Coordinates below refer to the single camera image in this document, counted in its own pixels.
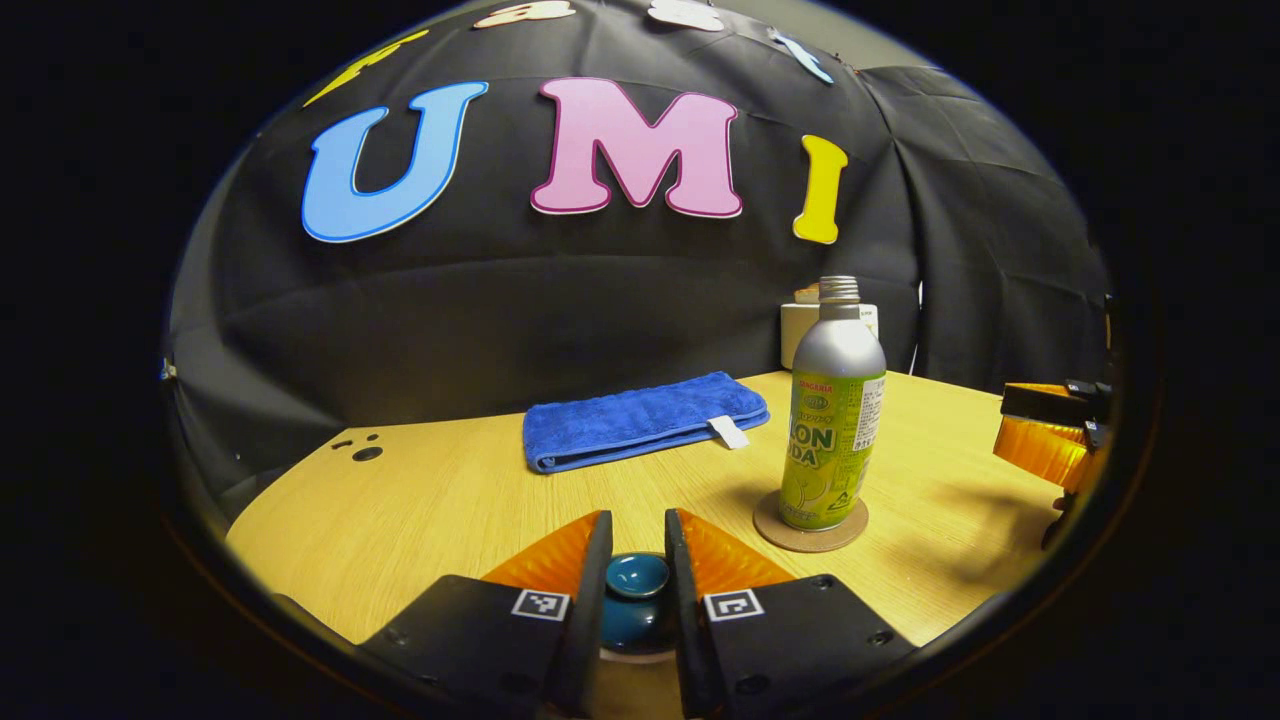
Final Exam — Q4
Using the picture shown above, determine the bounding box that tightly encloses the black backdrop cloth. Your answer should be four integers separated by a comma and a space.
165, 0, 1113, 521

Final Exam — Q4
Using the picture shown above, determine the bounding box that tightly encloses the white toaster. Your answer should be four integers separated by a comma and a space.
780, 300, 881, 371

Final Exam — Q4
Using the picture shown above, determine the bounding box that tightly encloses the silver green water bottle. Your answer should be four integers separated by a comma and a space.
779, 276, 888, 532

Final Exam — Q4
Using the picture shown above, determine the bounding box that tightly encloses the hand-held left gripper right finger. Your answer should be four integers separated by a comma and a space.
665, 508, 919, 719

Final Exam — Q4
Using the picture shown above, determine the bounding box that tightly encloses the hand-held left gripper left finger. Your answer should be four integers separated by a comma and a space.
360, 510, 614, 717

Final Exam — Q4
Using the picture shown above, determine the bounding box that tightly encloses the blue folded towel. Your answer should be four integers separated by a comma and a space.
523, 371, 771, 475

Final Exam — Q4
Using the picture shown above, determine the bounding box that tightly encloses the brown round coaster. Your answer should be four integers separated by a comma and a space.
753, 488, 870, 554

